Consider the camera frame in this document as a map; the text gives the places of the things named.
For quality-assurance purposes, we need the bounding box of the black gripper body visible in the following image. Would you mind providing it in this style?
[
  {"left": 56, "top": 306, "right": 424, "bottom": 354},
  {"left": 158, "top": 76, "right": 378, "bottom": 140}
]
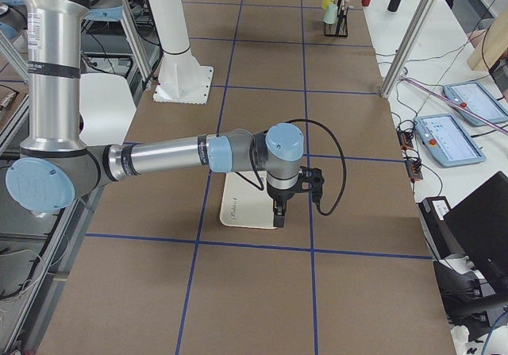
[{"left": 267, "top": 184, "right": 295, "bottom": 211}]

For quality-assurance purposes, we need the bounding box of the mint green cup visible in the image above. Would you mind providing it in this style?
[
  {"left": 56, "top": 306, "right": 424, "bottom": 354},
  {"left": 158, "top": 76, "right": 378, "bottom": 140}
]
[{"left": 323, "top": 3, "right": 338, "bottom": 25}]

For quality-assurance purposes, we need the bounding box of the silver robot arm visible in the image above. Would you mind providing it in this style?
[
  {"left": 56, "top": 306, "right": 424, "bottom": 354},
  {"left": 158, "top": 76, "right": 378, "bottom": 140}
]
[{"left": 6, "top": 0, "right": 305, "bottom": 227}]

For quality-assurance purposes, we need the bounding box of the white rabbit tray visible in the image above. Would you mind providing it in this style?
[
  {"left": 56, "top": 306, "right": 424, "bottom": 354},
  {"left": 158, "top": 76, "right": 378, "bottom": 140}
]
[{"left": 219, "top": 171, "right": 275, "bottom": 230}]

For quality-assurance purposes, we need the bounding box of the near teach pendant tablet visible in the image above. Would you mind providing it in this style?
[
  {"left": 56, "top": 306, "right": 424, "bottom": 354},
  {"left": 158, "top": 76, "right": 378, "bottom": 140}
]
[{"left": 414, "top": 114, "right": 486, "bottom": 168}]

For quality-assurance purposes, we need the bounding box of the teach pendant tablet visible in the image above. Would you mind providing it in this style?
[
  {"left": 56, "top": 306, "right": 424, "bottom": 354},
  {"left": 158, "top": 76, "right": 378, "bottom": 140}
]
[
  {"left": 443, "top": 81, "right": 507, "bottom": 126},
  {"left": 414, "top": 114, "right": 486, "bottom": 168}
]

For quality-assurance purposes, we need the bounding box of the white plastic chair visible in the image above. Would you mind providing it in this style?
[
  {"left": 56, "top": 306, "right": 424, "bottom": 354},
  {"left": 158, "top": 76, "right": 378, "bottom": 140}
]
[{"left": 79, "top": 73, "right": 137, "bottom": 146}]

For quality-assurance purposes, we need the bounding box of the black laptop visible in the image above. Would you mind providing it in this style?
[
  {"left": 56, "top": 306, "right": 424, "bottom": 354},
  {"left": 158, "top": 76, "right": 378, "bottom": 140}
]
[{"left": 444, "top": 171, "right": 507, "bottom": 293}]

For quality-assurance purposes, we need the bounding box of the far teach pendant tablet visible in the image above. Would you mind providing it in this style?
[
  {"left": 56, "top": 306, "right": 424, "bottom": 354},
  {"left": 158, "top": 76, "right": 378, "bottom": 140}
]
[{"left": 443, "top": 81, "right": 507, "bottom": 126}]

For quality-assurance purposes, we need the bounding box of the reacher grabber stick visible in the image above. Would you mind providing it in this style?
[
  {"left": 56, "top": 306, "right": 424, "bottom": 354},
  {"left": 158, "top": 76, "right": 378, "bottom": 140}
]
[{"left": 402, "top": 77, "right": 507, "bottom": 135}]

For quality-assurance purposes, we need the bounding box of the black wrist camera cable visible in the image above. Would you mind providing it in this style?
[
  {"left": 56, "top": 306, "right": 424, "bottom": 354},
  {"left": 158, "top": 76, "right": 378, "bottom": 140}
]
[{"left": 241, "top": 118, "right": 347, "bottom": 217}]

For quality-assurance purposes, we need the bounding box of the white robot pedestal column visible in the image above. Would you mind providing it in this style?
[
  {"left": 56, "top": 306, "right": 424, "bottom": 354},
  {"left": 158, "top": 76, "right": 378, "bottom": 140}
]
[{"left": 148, "top": 0, "right": 214, "bottom": 105}]

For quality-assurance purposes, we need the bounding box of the black wire cup rack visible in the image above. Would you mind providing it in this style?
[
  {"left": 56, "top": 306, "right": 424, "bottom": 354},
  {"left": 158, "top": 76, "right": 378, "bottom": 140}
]
[{"left": 323, "top": 0, "right": 350, "bottom": 38}]

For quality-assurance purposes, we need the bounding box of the aluminium frame post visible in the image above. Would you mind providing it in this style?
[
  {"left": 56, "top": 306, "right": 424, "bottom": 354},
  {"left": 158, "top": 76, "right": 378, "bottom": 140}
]
[{"left": 380, "top": 0, "right": 437, "bottom": 98}]

